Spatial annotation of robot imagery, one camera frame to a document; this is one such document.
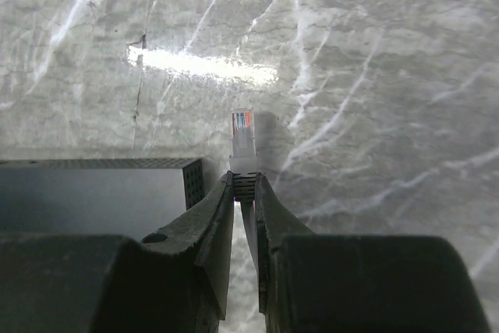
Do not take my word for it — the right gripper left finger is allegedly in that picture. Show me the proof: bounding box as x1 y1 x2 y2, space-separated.
1 172 234 332

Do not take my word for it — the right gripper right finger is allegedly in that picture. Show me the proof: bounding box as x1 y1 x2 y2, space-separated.
255 175 490 332

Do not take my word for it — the black network switch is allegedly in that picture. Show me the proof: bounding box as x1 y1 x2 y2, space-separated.
1 158 205 239

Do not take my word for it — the grey ethernet cable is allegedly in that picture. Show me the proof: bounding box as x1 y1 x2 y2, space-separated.
228 108 260 271

